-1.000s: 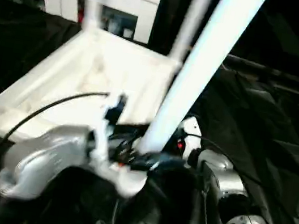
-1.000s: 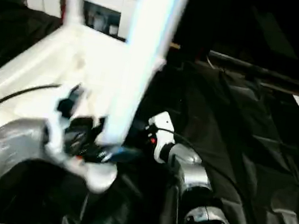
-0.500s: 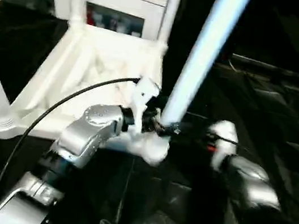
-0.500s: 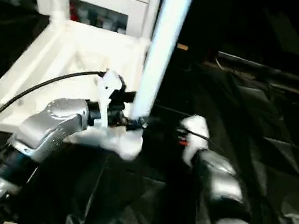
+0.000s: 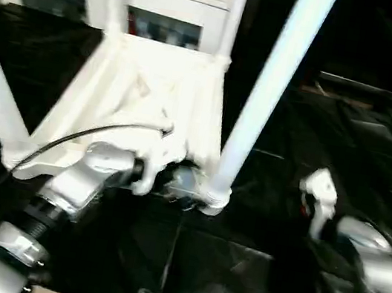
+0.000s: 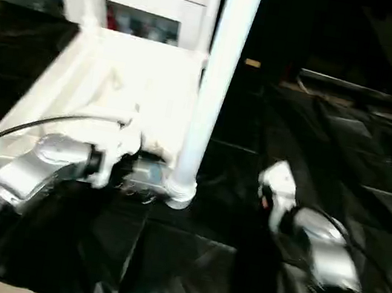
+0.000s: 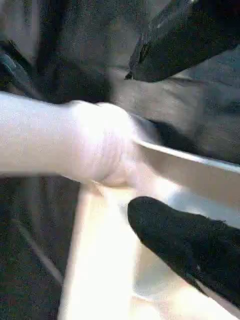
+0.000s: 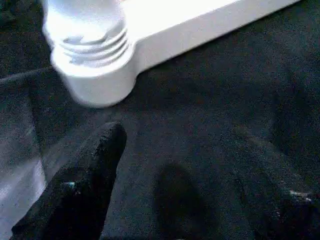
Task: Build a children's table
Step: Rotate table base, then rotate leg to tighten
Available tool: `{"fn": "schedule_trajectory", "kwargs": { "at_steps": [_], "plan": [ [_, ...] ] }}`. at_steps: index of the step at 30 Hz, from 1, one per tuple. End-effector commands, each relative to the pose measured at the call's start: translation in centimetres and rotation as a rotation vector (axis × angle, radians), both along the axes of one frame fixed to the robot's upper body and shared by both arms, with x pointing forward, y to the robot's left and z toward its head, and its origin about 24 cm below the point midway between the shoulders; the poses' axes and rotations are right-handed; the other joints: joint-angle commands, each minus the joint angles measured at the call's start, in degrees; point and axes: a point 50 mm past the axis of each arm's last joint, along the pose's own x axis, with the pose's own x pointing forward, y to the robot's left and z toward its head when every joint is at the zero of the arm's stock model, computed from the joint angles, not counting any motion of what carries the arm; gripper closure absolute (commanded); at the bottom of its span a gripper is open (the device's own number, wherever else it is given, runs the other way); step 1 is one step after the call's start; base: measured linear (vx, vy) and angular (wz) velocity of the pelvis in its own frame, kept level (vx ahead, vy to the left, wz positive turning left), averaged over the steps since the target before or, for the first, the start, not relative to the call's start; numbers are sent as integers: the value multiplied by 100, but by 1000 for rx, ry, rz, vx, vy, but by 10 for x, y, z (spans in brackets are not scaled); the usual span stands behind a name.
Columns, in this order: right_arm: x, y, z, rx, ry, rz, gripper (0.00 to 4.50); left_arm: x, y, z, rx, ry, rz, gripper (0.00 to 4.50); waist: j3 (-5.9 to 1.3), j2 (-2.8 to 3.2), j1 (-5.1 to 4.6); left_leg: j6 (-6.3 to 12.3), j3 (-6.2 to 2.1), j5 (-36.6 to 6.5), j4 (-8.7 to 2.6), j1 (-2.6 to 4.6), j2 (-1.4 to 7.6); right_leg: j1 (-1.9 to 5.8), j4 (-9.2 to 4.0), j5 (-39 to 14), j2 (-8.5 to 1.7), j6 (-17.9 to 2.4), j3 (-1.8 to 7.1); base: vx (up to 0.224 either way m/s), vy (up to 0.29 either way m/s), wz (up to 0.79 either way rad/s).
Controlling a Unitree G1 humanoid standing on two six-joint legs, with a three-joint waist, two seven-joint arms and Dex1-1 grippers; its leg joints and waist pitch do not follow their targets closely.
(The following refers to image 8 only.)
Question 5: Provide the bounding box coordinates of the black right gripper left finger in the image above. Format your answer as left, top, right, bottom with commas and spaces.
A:
11, 122, 128, 240

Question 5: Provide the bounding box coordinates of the black plastic mat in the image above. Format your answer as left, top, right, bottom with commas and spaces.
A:
0, 0, 320, 240

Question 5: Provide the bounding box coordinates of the white plastic table top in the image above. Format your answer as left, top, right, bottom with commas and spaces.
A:
50, 0, 302, 109

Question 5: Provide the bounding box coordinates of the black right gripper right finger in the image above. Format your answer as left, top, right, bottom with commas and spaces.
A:
222, 126, 320, 240

